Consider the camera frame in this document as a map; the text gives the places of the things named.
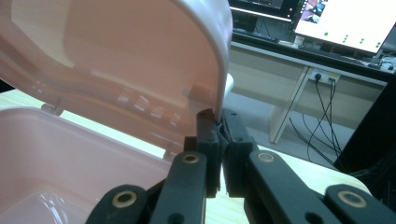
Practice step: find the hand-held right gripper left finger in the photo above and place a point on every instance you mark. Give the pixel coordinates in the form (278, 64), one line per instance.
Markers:
(186, 186)

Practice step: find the bright computer monitor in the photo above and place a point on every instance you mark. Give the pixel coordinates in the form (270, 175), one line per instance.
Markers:
(342, 21)

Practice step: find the pink lunch box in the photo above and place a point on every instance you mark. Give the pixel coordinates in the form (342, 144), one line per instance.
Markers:
(124, 46)

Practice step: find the white power socket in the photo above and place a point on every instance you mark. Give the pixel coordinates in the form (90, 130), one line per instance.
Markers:
(325, 76)

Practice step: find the black keyboard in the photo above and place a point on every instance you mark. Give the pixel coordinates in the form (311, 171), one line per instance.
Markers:
(330, 53)

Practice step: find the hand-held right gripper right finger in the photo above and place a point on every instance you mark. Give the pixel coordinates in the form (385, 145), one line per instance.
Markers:
(267, 186)

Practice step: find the beige wooden desk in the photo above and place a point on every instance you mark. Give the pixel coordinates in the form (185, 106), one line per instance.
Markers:
(264, 71)

